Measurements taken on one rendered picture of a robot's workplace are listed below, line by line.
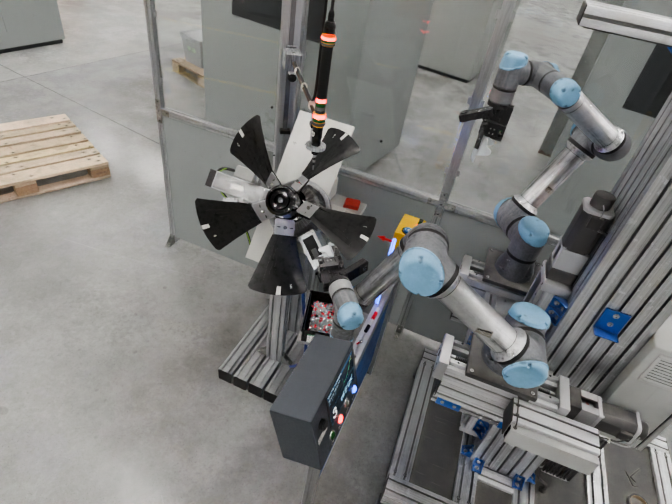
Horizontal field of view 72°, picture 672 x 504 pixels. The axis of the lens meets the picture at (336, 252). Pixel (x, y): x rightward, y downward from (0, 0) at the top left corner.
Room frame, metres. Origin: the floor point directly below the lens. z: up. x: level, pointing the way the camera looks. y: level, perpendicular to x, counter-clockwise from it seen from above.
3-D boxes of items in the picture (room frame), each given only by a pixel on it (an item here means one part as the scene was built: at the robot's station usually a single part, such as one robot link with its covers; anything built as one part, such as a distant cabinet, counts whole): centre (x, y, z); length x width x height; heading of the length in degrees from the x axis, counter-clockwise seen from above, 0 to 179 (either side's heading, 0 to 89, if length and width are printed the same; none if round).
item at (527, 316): (1.01, -0.60, 1.20); 0.13 x 0.12 x 0.14; 169
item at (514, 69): (1.55, -0.45, 1.78); 0.09 x 0.08 x 0.11; 108
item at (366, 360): (1.26, -0.18, 0.45); 0.82 x 0.02 x 0.66; 164
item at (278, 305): (1.59, 0.23, 0.46); 0.09 x 0.05 x 0.91; 74
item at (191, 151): (2.14, -0.07, 0.50); 2.59 x 0.03 x 0.91; 74
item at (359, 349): (1.26, -0.18, 0.82); 0.90 x 0.04 x 0.08; 164
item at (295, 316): (1.81, 0.17, 0.58); 0.09 x 0.05 x 1.15; 74
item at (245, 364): (1.69, 0.21, 0.04); 0.62 x 0.45 x 0.08; 164
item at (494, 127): (1.55, -0.45, 1.62); 0.09 x 0.08 x 0.12; 74
